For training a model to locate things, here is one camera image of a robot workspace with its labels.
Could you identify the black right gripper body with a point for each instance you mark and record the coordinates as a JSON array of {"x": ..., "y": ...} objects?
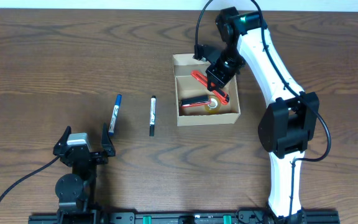
[{"x": 219, "y": 70}]

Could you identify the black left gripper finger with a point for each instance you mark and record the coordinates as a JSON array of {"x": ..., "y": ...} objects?
[
  {"x": 61, "y": 145},
  {"x": 106, "y": 142}
]

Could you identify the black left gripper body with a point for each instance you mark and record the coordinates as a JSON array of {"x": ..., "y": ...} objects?
[{"x": 100, "y": 160}]

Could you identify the orange utility knife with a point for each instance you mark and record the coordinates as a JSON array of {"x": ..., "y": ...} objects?
[{"x": 219, "y": 93}]

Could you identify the yellow clear tape roll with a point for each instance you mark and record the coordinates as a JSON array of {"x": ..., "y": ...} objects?
[{"x": 213, "y": 106}]

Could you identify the cardboard box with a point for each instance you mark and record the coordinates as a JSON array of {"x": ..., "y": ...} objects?
[{"x": 186, "y": 87}]

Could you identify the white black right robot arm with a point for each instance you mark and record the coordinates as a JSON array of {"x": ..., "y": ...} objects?
[{"x": 289, "y": 119}]

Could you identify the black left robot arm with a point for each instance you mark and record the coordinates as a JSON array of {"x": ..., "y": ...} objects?
[{"x": 76, "y": 190}]

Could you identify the blue whiteboard marker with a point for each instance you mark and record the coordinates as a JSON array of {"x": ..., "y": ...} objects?
[{"x": 114, "y": 115}]

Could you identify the black whiteboard marker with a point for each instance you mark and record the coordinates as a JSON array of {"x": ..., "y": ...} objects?
[{"x": 153, "y": 101}]

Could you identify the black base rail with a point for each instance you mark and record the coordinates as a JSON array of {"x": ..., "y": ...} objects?
[{"x": 246, "y": 216}]

